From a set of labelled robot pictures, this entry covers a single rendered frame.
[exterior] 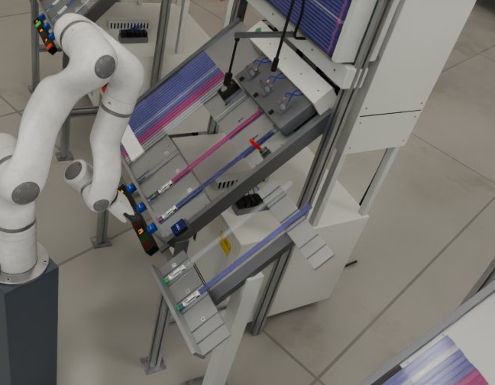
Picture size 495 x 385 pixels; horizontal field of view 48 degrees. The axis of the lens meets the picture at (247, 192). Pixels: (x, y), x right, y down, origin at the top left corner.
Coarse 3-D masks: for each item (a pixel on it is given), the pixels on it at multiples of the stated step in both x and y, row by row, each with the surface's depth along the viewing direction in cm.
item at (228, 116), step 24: (240, 24) 225; (216, 48) 224; (240, 48) 218; (216, 96) 211; (240, 96) 206; (216, 120) 206; (240, 120) 200; (264, 120) 196; (312, 120) 186; (240, 144) 195; (264, 144) 190
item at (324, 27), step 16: (272, 0) 192; (288, 0) 184; (320, 0) 170; (336, 0) 164; (304, 16) 178; (320, 16) 171; (336, 16) 165; (304, 32) 179; (320, 32) 172; (336, 32) 166
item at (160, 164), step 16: (160, 144) 212; (144, 160) 212; (160, 160) 208; (176, 160) 205; (160, 176) 204; (192, 176) 198; (144, 192) 204; (176, 192) 197; (160, 208) 197; (192, 208) 191; (160, 224) 193
